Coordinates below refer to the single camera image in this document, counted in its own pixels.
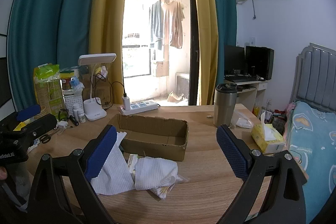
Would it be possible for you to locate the blue packet in plastic bag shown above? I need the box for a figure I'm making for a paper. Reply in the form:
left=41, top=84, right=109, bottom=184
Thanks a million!
left=71, top=76, right=85, bottom=94

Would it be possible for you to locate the black computer tower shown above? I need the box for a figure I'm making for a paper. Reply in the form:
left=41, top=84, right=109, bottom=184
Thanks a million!
left=245, top=46, right=274, bottom=81

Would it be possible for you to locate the white computer desk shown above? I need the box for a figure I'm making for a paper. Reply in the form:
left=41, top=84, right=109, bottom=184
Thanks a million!
left=224, top=76, right=268, bottom=111

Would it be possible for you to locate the cardboard scrap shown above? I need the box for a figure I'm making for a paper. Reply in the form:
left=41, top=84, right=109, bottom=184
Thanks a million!
left=167, top=91, right=189, bottom=104

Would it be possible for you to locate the blue printed blanket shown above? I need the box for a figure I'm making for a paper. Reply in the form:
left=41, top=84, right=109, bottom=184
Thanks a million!
left=285, top=101, right=336, bottom=224

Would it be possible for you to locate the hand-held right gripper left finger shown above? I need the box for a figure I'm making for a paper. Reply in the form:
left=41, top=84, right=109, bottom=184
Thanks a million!
left=26, top=124, right=118, bottom=224

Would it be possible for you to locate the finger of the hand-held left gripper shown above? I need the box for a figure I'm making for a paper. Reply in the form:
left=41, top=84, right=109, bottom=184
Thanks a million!
left=26, top=113, right=58, bottom=140
left=16, top=104, right=42, bottom=122

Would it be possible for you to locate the hanging beige shirt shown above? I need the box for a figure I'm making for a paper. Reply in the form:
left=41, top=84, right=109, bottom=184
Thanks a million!
left=161, top=0, right=185, bottom=49

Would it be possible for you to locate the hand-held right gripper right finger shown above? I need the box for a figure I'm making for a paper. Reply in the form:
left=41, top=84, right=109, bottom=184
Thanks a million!
left=215, top=124, right=307, bottom=224

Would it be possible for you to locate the white power strip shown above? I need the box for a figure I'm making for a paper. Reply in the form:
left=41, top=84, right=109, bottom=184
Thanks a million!
left=119, top=99, right=159, bottom=116

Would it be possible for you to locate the brown cardboard box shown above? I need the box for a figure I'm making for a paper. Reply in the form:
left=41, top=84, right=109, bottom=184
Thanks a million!
left=107, top=114, right=189, bottom=162

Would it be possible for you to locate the clear plastic bag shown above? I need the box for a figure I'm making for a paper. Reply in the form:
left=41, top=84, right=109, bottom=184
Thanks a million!
left=232, top=110, right=254, bottom=128

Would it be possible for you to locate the hanging teal shirt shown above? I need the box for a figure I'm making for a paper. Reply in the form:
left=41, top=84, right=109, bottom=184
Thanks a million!
left=149, top=0, right=164, bottom=50

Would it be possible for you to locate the green cracker package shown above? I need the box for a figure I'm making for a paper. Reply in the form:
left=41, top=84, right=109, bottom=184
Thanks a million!
left=33, top=64, right=66, bottom=122

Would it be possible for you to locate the steel tumbler with black lid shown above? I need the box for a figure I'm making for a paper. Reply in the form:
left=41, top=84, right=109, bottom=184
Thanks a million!
left=213, top=83, right=237, bottom=128

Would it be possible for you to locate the grey padded headboard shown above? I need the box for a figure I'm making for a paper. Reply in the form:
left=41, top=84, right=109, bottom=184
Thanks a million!
left=293, top=43, right=336, bottom=111

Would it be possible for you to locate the black sliding door frame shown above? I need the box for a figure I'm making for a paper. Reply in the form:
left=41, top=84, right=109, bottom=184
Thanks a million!
left=157, top=0, right=200, bottom=106

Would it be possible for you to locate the black computer monitor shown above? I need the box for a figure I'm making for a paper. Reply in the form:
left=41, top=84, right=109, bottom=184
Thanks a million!
left=224, top=45, right=246, bottom=75

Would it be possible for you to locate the brown jar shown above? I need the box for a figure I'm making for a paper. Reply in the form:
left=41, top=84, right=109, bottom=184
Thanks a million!
left=60, top=70, right=75, bottom=90

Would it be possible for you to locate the large white waffle towel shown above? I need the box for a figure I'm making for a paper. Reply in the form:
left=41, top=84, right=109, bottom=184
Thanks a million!
left=91, top=132, right=135, bottom=195

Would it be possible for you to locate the white plug adapter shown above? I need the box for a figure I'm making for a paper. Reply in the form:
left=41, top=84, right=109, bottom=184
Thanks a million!
left=56, top=120, right=69, bottom=135

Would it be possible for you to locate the narrow teal curtain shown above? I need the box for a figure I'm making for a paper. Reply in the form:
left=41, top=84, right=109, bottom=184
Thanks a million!
left=206, top=0, right=237, bottom=80

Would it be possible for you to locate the black keyboard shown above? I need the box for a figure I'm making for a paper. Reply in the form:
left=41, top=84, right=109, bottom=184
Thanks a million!
left=228, top=76, right=256, bottom=83

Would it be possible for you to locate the wide teal curtain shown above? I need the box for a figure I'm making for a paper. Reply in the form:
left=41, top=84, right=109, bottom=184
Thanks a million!
left=8, top=0, right=105, bottom=111

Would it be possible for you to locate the outdoor air conditioner unit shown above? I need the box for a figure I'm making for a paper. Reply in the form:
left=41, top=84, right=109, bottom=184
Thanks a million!
left=175, top=72, right=190, bottom=98

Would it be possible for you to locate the black charging cable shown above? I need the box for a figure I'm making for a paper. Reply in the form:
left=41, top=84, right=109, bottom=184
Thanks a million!
left=93, top=72, right=129, bottom=109

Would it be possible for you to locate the yellow curtain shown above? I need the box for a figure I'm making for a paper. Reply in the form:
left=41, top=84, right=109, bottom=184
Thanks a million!
left=189, top=0, right=219, bottom=105
left=91, top=0, right=132, bottom=106

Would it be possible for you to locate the white perforated basket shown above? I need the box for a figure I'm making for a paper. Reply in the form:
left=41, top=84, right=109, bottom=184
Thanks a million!
left=64, top=94, right=84, bottom=115

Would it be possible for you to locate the white desk lamp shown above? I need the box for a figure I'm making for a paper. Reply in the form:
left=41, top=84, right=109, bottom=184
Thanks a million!
left=78, top=53, right=117, bottom=122

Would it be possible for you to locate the brown paper bag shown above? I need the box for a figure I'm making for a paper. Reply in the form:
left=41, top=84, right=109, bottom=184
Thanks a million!
left=81, top=65, right=116, bottom=106

